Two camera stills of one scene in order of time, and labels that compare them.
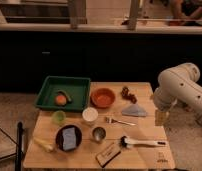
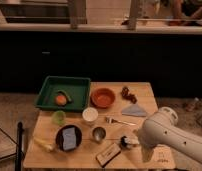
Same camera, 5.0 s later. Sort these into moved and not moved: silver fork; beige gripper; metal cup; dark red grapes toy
Moved: beige gripper
Not moved: dark red grapes toy; metal cup; silver fork
